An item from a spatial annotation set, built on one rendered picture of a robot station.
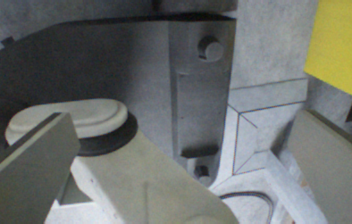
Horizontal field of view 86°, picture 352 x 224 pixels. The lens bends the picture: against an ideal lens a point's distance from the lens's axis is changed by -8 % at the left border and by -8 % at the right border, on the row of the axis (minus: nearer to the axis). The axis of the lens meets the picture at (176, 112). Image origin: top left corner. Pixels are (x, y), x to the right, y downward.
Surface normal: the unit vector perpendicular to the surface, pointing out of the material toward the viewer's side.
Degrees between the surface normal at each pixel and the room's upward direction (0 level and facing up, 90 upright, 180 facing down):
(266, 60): 0
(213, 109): 0
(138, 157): 90
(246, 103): 11
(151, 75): 0
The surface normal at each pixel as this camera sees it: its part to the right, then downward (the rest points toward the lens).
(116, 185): -0.02, -0.86
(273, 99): 0.17, 0.33
